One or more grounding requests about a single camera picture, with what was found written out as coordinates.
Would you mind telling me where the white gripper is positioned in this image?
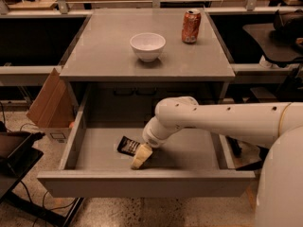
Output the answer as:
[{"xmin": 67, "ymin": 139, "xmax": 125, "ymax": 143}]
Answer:
[{"xmin": 131, "ymin": 117, "xmax": 177, "ymax": 169}]

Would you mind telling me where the black rxbar chocolate wrapper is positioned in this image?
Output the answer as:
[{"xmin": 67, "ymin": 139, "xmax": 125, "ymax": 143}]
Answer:
[{"xmin": 117, "ymin": 136, "xmax": 140, "ymax": 156}]

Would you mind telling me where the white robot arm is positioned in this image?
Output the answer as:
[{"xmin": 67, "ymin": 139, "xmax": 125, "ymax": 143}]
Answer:
[{"xmin": 132, "ymin": 96, "xmax": 303, "ymax": 227}]

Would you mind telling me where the open grey top drawer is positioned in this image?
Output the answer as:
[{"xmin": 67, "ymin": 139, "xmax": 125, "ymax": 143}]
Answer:
[{"xmin": 38, "ymin": 84, "xmax": 255, "ymax": 198}]

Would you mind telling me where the grey counter cabinet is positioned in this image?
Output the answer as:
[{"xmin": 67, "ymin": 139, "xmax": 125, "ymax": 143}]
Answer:
[{"xmin": 61, "ymin": 9, "xmax": 234, "ymax": 128}]

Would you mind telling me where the brown cardboard box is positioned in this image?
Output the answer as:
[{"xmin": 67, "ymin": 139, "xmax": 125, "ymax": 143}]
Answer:
[{"xmin": 27, "ymin": 69, "xmax": 75, "ymax": 144}]

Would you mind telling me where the white bowl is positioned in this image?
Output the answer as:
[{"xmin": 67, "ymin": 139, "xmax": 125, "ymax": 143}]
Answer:
[{"xmin": 130, "ymin": 32, "xmax": 166, "ymax": 61}]

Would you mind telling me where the black table at left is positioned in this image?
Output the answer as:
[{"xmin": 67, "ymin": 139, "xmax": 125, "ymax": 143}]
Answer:
[{"xmin": 0, "ymin": 131, "xmax": 83, "ymax": 227}]

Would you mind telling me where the orange soda can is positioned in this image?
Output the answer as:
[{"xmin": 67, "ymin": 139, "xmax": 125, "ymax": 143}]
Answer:
[{"xmin": 182, "ymin": 9, "xmax": 201, "ymax": 44}]

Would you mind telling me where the black office chair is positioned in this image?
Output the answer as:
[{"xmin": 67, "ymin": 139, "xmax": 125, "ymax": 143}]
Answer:
[{"xmin": 217, "ymin": 10, "xmax": 303, "ymax": 158}]

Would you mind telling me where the black floor cable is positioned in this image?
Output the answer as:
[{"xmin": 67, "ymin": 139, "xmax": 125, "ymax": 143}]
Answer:
[{"xmin": 18, "ymin": 180, "xmax": 80, "ymax": 227}]

